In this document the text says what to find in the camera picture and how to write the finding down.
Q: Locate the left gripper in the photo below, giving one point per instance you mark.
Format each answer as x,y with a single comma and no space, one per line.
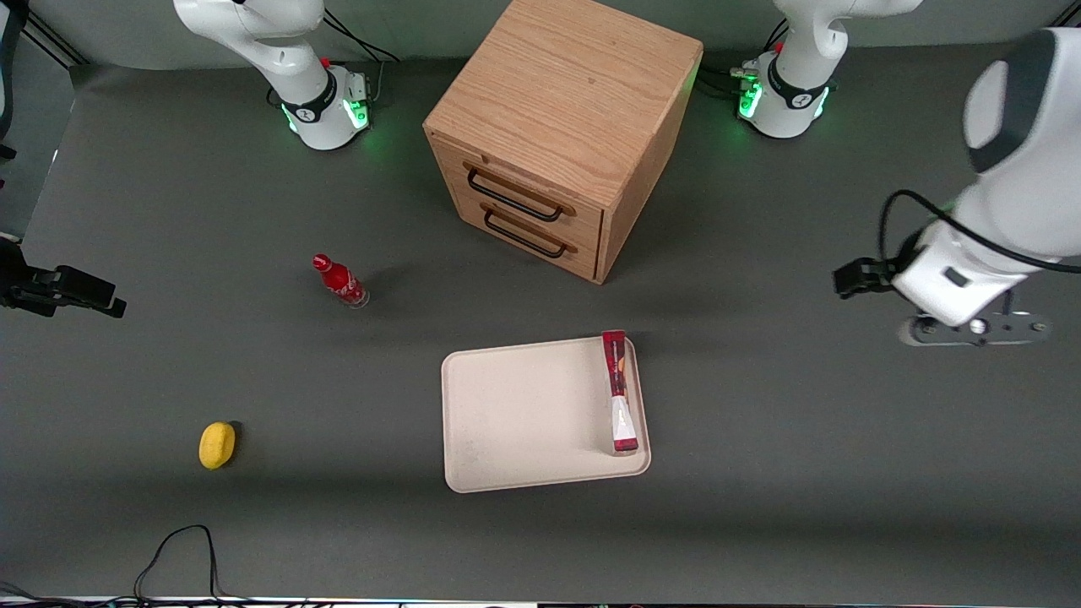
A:
878,276

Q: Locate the red cookie box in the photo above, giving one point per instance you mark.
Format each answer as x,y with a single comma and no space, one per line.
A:
621,397

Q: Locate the black metal frame rail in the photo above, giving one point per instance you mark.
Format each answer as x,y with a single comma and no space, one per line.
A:
51,40

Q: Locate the beige plastic tray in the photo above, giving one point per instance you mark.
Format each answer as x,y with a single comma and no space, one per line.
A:
524,414

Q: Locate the dark grey table mat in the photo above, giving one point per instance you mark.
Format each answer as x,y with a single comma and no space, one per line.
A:
760,523

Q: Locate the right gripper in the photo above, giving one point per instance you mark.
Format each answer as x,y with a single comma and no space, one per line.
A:
24,282

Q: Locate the red cola bottle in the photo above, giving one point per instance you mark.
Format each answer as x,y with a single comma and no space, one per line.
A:
342,283

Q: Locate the wooden drawer cabinet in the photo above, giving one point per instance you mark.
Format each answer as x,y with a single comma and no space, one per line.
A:
562,93

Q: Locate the wooden drawer front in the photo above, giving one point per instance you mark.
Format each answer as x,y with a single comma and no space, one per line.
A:
583,257
540,181

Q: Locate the yellow lemon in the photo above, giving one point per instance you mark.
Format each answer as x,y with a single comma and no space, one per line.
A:
216,445

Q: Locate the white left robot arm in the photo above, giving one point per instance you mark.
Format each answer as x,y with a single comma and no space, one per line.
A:
1022,152

